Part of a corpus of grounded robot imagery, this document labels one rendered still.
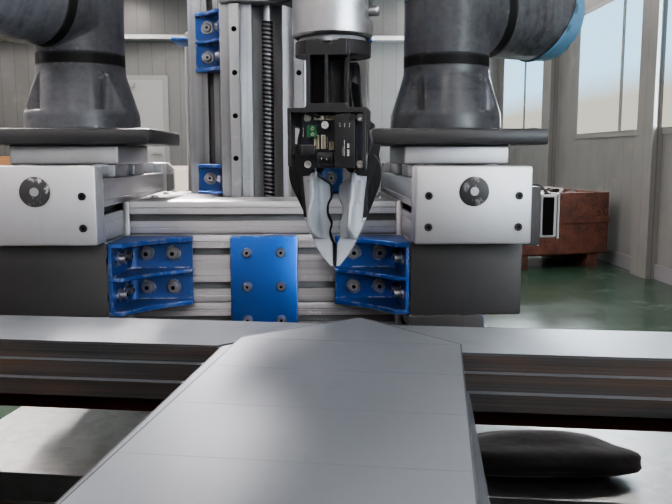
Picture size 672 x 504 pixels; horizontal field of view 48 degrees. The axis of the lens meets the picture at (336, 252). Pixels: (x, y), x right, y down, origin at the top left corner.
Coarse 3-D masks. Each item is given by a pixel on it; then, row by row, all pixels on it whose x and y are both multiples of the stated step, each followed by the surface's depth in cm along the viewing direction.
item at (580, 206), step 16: (560, 192) 690; (576, 192) 674; (592, 192) 677; (608, 192) 682; (560, 208) 670; (576, 208) 675; (592, 208) 679; (608, 208) 685; (560, 224) 672; (576, 224) 677; (592, 224) 681; (544, 240) 670; (560, 240) 674; (576, 240) 679; (592, 240) 683; (544, 256) 756; (560, 256) 728; (576, 256) 702; (592, 256) 687
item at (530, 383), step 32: (0, 352) 62; (32, 352) 62; (64, 352) 62; (96, 352) 61; (128, 352) 61; (160, 352) 61; (192, 352) 60; (0, 384) 61; (32, 384) 61; (64, 384) 60; (96, 384) 60; (128, 384) 60; (160, 384) 59; (480, 384) 57; (512, 384) 57; (544, 384) 57; (576, 384) 56; (608, 384) 56; (640, 384) 56; (640, 416) 55; (480, 480) 42
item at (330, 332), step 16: (256, 336) 63; (272, 336) 63; (288, 336) 63; (304, 336) 63; (320, 336) 63; (336, 336) 63; (352, 336) 63; (368, 336) 63; (384, 336) 63; (400, 336) 63; (416, 336) 63
